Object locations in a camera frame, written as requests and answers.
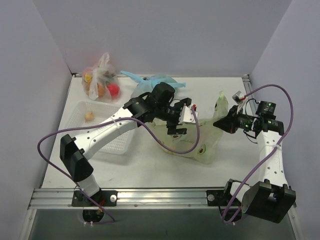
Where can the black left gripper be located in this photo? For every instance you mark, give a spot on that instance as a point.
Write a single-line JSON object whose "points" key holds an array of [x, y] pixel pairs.
{"points": [[178, 116]]}

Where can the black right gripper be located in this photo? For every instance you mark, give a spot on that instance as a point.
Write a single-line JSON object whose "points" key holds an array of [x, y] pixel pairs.
{"points": [[232, 120]]}

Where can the light green avocado plastic bag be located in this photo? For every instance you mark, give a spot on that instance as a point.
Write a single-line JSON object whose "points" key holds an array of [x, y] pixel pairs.
{"points": [[208, 138]]}

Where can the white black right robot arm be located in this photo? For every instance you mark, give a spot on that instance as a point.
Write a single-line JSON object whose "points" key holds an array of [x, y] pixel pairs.
{"points": [[271, 197]]}

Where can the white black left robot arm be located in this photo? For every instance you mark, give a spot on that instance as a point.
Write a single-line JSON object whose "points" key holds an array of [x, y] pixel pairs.
{"points": [[75, 152]]}

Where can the blue tied plastic bag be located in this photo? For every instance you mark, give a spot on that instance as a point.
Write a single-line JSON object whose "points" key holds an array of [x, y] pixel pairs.
{"points": [[147, 84]]}

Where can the clear tied bag of fruits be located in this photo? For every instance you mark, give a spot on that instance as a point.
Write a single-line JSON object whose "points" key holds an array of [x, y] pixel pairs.
{"points": [[100, 82]]}

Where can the small tan fake fruit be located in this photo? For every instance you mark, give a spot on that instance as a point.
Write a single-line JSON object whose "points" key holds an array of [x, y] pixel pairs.
{"points": [[89, 116]]}

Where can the white perforated plastic basket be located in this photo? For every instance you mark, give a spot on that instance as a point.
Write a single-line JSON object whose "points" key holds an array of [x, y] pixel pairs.
{"points": [[101, 111]]}

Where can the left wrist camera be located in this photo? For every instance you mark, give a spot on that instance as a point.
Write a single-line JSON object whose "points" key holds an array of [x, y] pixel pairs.
{"points": [[188, 114]]}

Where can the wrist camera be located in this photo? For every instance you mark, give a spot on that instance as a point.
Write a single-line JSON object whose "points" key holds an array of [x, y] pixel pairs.
{"points": [[188, 114], [240, 99]]}

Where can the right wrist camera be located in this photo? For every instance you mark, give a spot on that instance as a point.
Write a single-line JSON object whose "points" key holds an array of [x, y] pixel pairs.
{"points": [[240, 99]]}

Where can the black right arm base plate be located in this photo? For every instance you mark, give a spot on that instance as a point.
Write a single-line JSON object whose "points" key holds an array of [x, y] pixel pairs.
{"points": [[217, 197]]}

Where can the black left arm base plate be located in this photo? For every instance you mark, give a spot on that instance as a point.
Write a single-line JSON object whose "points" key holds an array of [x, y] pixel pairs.
{"points": [[105, 198]]}

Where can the aluminium front rail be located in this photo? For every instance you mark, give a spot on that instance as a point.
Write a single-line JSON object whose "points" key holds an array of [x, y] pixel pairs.
{"points": [[127, 199]]}

